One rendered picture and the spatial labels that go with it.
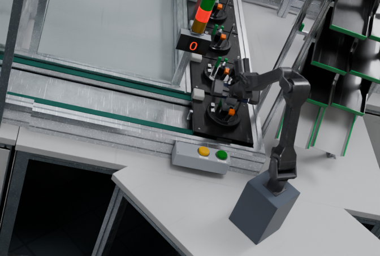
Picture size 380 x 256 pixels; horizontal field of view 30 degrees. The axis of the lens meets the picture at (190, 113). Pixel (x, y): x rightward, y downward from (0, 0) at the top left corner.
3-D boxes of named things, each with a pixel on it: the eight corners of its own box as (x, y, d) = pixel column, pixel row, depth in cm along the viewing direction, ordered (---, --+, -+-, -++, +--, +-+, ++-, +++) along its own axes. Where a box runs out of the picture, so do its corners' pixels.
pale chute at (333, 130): (340, 156, 280) (344, 156, 275) (309, 146, 279) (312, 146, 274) (360, 90, 283) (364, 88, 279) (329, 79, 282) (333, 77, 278)
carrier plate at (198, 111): (251, 147, 274) (254, 143, 272) (192, 134, 268) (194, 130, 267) (246, 107, 292) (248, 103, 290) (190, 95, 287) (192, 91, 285)
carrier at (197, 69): (246, 104, 293) (257, 82, 285) (190, 92, 288) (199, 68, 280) (241, 69, 311) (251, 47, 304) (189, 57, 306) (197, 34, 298)
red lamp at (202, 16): (208, 24, 261) (212, 13, 258) (195, 20, 260) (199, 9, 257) (207, 16, 265) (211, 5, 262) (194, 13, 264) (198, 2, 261)
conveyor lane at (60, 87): (244, 163, 279) (253, 145, 273) (30, 119, 261) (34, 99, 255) (238, 116, 301) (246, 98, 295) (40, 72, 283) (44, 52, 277)
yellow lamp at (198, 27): (204, 34, 265) (208, 24, 262) (191, 31, 263) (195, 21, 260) (203, 27, 268) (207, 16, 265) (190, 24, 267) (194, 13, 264)
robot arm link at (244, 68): (266, 86, 252) (262, 53, 254) (247, 86, 249) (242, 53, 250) (249, 92, 262) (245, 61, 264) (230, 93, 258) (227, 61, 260)
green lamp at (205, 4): (212, 12, 258) (216, 1, 255) (199, 9, 257) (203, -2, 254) (211, 5, 262) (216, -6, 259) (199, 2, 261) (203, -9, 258)
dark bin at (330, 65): (344, 76, 256) (352, 66, 249) (310, 64, 255) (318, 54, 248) (355, 14, 269) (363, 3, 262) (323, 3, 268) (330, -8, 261)
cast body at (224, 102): (232, 112, 274) (238, 99, 269) (221, 110, 273) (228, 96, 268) (230, 99, 280) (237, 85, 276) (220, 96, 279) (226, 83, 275)
